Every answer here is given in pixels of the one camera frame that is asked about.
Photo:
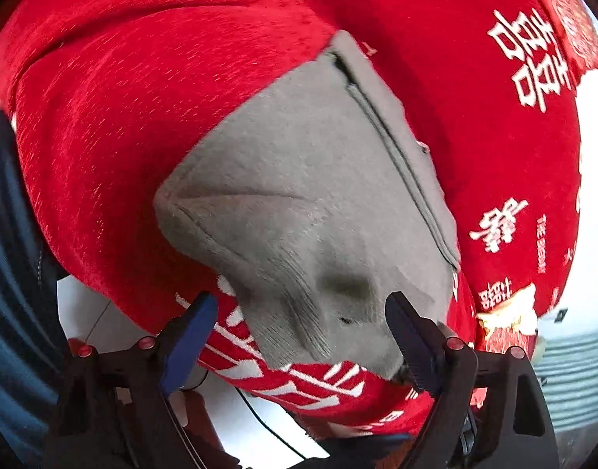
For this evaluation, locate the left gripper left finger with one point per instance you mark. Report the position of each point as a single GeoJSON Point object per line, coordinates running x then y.
{"type": "Point", "coordinates": [113, 411]}

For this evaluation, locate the cream paper decoration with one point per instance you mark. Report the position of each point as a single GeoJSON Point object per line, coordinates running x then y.
{"type": "Point", "coordinates": [517, 313]}

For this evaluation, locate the grey knitted sweater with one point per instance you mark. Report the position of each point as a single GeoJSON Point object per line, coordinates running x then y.
{"type": "Point", "coordinates": [315, 201]}

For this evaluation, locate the person's blue striped clothing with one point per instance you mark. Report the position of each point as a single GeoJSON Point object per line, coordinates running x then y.
{"type": "Point", "coordinates": [33, 346]}

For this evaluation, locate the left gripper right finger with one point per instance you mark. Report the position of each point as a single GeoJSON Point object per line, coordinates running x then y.
{"type": "Point", "coordinates": [488, 409]}

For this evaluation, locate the red embroidered pillow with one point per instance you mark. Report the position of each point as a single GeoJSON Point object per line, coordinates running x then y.
{"type": "Point", "coordinates": [576, 35]}

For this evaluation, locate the red wedding blanket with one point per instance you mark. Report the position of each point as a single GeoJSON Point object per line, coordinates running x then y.
{"type": "Point", "coordinates": [107, 97]}

